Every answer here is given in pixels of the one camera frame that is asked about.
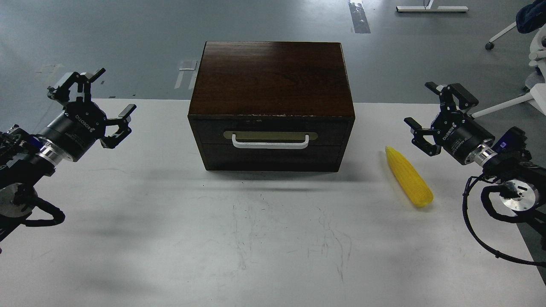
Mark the dark wooden drawer cabinet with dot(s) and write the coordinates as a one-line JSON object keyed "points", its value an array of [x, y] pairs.
{"points": [[272, 80]]}

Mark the yellow corn cob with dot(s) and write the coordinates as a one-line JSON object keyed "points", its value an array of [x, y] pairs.
{"points": [[413, 185]]}

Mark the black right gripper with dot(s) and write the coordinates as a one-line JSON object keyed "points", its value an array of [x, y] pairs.
{"points": [[453, 130]]}

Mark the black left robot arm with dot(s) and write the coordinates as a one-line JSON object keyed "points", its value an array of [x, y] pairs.
{"points": [[26, 158]]}

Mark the wooden drawer with white handle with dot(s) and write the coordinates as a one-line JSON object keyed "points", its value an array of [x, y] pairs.
{"points": [[319, 132]]}

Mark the white desk foot bar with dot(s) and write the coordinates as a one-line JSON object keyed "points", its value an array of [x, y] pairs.
{"points": [[430, 6]]}

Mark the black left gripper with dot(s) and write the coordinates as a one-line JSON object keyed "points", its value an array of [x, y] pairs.
{"points": [[82, 122]]}

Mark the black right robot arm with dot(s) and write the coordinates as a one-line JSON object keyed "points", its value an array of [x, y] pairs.
{"points": [[519, 184]]}

